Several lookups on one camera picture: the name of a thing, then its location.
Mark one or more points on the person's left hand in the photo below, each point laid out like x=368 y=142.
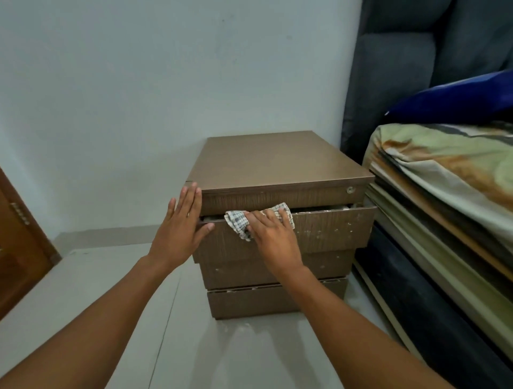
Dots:
x=176 y=240

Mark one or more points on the person's right hand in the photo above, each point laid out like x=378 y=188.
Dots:
x=276 y=244

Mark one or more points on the person's left middle finger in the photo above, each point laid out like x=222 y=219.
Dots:
x=190 y=200

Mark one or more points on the person's left little finger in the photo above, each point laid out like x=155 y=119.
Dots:
x=171 y=211

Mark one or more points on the person's right middle finger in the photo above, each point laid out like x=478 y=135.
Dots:
x=269 y=218

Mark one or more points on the person's right little finger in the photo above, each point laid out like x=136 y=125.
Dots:
x=291 y=226

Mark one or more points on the person's left thumb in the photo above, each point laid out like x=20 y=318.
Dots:
x=206 y=229

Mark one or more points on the person's right thumb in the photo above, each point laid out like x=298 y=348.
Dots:
x=251 y=233

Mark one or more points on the checkered cleaning cloth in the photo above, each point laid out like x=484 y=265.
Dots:
x=236 y=222

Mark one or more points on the brown speckled drawer front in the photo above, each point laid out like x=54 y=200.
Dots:
x=332 y=232

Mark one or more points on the brown wooden drawer cabinet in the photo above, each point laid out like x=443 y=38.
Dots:
x=276 y=164

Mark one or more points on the person's left forearm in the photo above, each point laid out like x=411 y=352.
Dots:
x=92 y=332

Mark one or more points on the person's right forearm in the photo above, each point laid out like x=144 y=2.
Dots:
x=352 y=340

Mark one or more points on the brown narrow drawer front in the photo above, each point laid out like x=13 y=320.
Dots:
x=240 y=272

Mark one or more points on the brown plain drawer front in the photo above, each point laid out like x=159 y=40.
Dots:
x=256 y=300

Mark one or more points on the metal door hinge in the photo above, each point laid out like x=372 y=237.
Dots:
x=20 y=213

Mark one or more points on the beige striped mattress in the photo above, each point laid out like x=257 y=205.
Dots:
x=441 y=256

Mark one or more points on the brown wooden door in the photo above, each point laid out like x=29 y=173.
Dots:
x=20 y=264

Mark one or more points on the dark blue bed base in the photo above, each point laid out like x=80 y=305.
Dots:
x=433 y=320

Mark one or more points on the green and orange patterned bedsheet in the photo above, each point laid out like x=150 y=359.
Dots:
x=449 y=160

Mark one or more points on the grey upholstered headboard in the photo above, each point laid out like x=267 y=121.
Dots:
x=392 y=60

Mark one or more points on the dark blue pillow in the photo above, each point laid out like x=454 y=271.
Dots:
x=457 y=98

